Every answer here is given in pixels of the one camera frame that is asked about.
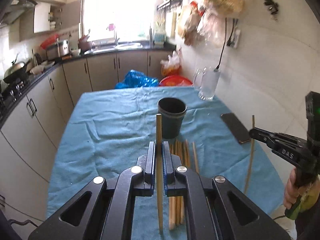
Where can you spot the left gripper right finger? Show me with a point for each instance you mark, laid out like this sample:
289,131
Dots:
213,207

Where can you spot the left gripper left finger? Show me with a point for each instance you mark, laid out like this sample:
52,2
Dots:
103,209

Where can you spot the lone wooden chopstick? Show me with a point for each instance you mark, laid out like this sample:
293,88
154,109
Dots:
249,171

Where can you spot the lower kitchen cabinets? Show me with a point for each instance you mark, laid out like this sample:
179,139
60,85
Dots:
30,139

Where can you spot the kitchen window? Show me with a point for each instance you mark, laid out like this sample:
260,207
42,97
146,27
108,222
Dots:
132,19

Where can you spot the right hand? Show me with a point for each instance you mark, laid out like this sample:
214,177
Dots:
292,192

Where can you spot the black smartphone orange case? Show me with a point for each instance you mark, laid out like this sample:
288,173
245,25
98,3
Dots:
236,127

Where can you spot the blue table cloth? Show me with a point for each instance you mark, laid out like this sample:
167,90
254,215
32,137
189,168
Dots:
109,130

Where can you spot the dark utensil holder cup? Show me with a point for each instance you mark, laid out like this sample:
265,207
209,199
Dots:
173,111

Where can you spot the clear glass pitcher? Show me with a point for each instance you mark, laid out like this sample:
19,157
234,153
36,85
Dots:
205,81

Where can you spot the blue plastic bag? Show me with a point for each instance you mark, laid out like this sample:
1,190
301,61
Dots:
136,79

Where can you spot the red plastic basin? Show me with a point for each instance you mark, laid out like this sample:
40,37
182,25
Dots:
175,80

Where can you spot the hanging pink plastic bag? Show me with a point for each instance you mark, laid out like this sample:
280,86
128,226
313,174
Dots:
212,29

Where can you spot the black wok with lid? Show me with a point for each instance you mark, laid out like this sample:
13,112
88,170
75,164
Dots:
17,70

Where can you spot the silver rice cooker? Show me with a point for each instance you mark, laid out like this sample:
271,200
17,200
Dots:
58,49

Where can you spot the sink faucet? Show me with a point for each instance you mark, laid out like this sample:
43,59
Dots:
112,29

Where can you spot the upper white cabinets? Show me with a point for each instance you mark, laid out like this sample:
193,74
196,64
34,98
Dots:
49,16

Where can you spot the range hood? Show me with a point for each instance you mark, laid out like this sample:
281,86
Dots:
15,10

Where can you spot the black power cable plug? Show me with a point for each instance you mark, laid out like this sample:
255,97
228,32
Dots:
226,41

